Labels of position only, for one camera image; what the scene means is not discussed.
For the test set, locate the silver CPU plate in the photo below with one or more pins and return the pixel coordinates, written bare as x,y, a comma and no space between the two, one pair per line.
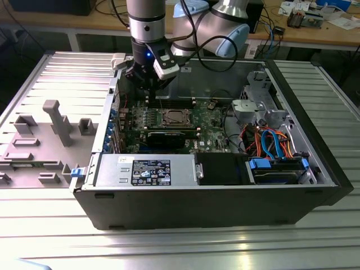
175,116

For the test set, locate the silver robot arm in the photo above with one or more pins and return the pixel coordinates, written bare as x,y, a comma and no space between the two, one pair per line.
146,22

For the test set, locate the black RAM slot bank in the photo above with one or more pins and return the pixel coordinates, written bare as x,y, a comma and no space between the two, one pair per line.
171,128
177,103

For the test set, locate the blue expansion slot clip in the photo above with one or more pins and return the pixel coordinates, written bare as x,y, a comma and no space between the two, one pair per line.
110,131
106,144
113,114

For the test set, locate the CPU socket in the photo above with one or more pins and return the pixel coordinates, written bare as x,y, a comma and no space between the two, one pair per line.
175,110

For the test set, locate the beige case clip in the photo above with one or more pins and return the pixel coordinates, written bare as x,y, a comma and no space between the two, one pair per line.
118,60

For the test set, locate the black graphics card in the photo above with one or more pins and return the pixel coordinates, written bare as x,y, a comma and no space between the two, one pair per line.
166,139

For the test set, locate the wooden desk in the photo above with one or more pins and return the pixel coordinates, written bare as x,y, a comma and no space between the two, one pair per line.
84,21

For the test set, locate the round coin battery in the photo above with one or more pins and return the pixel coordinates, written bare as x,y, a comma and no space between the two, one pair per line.
211,105

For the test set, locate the green motherboard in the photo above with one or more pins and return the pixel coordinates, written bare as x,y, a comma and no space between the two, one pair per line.
211,126

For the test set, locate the grey power supply unit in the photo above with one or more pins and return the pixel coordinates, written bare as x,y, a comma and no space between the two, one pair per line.
112,168

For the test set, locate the large black box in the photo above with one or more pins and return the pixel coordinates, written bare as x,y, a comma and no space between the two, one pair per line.
50,7

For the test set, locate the blue case latch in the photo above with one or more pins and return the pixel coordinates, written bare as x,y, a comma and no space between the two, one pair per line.
76,173

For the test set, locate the grey parts rack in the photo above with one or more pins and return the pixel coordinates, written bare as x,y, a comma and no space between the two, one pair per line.
42,152

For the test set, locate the black plastic shroud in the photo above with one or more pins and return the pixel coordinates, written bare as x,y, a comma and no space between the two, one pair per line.
222,168

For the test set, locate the tall black desktop box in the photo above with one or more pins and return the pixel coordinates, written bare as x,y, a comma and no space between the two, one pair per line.
258,19

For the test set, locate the silver metal drive cage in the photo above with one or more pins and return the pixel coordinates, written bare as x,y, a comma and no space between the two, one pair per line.
274,115

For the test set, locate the small black adapter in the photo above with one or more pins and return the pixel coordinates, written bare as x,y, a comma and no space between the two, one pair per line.
279,30

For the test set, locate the black open PC case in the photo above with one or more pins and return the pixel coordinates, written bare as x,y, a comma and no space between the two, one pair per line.
197,208

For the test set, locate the green RAM stick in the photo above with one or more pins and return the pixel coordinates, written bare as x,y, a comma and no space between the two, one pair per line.
24,166

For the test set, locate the white paper cards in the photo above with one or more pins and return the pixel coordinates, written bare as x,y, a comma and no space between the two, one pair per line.
287,7

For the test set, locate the copper wound transformer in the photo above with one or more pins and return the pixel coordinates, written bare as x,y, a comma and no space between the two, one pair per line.
294,20

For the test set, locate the hard disk in blue carrier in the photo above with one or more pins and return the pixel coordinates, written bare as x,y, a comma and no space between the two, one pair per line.
275,177

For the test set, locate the grey electronic device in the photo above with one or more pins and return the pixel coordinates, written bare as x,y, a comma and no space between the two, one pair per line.
313,19

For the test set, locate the white paper sheets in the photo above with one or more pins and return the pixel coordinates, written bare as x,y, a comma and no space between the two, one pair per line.
346,22

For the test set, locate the pale blue rounded object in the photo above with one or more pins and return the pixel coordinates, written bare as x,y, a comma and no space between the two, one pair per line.
31,265

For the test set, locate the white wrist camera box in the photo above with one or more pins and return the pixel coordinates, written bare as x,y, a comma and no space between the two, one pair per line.
167,69

